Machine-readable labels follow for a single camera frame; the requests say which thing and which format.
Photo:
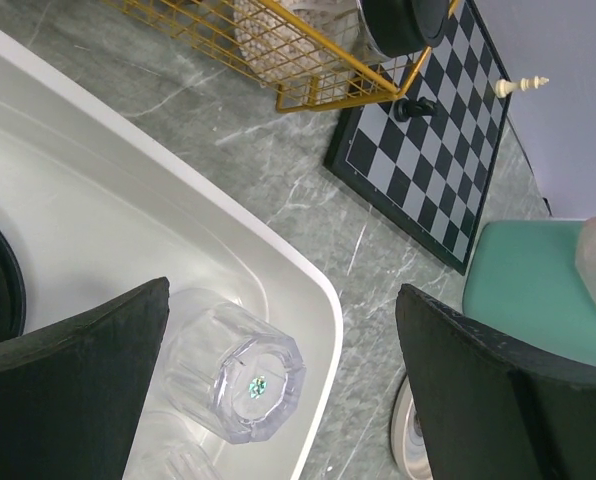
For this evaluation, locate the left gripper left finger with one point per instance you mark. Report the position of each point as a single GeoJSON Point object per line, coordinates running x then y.
{"type": "Point", "coordinates": [72, 393]}

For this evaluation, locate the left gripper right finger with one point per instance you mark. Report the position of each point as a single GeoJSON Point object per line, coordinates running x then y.
{"type": "Point", "coordinates": [492, 406]}

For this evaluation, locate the black lid spice jar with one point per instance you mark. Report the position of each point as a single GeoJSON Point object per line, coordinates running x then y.
{"type": "Point", "coordinates": [372, 32]}

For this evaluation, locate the black chess piece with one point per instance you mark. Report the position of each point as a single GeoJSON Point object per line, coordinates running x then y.
{"type": "Point", "coordinates": [405, 109]}

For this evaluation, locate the yellow wire rack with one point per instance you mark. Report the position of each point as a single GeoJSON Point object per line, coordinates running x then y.
{"type": "Point", "coordinates": [208, 27]}

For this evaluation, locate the white chess piece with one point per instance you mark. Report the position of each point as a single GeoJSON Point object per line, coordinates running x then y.
{"type": "Point", "coordinates": [503, 88]}

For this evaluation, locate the beige blue ceramic plate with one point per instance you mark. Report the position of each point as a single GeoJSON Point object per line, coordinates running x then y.
{"type": "Point", "coordinates": [406, 437]}

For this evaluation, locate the black white chessboard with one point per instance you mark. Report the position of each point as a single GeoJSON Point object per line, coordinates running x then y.
{"type": "Point", "coordinates": [430, 175]}

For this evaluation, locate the clear plastic cup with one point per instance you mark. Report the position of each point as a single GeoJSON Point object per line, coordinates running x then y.
{"type": "Point", "coordinates": [165, 448]}
{"type": "Point", "coordinates": [231, 372]}

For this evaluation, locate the white plastic tub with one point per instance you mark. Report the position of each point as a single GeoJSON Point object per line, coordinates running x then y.
{"type": "Point", "coordinates": [93, 207]}

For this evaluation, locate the green trash bin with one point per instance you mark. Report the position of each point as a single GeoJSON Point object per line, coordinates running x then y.
{"type": "Point", "coordinates": [523, 282]}

